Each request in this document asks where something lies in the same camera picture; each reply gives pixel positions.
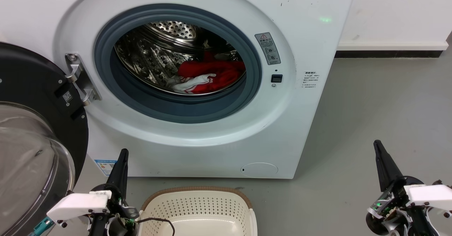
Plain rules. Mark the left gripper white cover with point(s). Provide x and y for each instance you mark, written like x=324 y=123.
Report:
x=79 y=204

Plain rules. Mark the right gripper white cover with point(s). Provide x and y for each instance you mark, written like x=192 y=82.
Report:
x=427 y=197

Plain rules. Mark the red and white garment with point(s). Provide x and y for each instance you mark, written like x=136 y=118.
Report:
x=222 y=73

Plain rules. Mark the cream plastic laundry basket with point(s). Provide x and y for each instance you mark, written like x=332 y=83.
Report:
x=197 y=204

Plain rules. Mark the stainless steel washing machine drum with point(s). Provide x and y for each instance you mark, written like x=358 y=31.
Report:
x=152 y=59

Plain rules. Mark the black glass washer door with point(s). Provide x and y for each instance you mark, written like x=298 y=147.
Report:
x=31 y=84

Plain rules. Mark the blue energy label sticker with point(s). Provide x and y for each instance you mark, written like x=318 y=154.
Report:
x=105 y=167

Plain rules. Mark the grey rubber door gasket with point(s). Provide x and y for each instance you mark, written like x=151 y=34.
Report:
x=176 y=110

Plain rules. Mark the white front-load washing machine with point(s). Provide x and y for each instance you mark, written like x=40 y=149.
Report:
x=212 y=151

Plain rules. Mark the QR code sticker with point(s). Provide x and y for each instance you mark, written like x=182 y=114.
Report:
x=67 y=97

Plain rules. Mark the silver metal door hinge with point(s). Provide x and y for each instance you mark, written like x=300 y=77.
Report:
x=79 y=78

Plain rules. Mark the small printed text label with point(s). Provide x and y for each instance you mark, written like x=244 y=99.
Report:
x=310 y=79

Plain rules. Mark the white and black baseboard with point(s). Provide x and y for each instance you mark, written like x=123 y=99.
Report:
x=388 y=50

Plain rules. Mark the round drain filter cover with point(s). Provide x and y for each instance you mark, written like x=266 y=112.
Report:
x=259 y=170

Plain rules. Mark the black door latch socket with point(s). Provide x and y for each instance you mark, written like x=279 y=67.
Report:
x=277 y=78

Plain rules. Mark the grey warning sticker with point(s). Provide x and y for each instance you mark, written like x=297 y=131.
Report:
x=268 y=48

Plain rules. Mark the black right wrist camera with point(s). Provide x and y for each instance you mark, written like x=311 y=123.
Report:
x=438 y=183

